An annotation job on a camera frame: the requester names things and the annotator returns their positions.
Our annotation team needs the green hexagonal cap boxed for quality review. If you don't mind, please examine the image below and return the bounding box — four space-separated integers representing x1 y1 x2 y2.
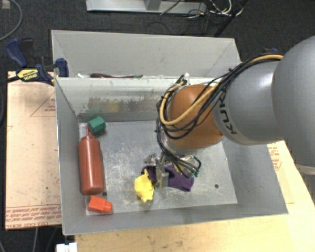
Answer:
87 115 107 135

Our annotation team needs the purple cloth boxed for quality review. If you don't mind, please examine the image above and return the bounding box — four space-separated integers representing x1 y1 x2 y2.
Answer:
141 163 195 192

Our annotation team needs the yellow toy animal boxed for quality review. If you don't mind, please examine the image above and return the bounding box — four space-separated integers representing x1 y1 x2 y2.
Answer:
134 169 155 203

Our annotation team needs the red-brown squeeze bottle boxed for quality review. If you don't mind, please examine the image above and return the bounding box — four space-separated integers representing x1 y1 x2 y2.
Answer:
77 124 106 196

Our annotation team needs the grey metal bin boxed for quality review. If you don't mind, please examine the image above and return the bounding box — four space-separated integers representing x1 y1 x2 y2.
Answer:
51 29 289 236

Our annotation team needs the orange plastic block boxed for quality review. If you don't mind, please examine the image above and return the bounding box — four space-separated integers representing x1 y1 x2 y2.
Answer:
88 195 113 214

